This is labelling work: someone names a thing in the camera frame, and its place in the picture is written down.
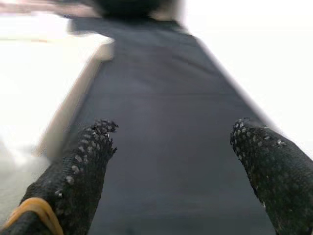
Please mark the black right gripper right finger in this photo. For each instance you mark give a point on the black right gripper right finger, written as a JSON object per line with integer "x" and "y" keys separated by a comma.
{"x": 281, "y": 183}

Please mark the white plastic table top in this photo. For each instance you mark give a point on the white plastic table top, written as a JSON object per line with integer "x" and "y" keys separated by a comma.
{"x": 36, "y": 85}

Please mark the black tablecloth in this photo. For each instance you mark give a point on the black tablecloth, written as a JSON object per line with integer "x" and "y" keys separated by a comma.
{"x": 171, "y": 122}

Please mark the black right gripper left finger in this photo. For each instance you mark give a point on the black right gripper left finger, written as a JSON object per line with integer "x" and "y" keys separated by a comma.
{"x": 80, "y": 176}

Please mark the black wok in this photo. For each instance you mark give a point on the black wok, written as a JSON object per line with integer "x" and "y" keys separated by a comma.
{"x": 132, "y": 7}

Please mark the yellow rubber band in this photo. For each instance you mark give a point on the yellow rubber band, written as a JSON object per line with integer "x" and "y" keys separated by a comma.
{"x": 36, "y": 202}

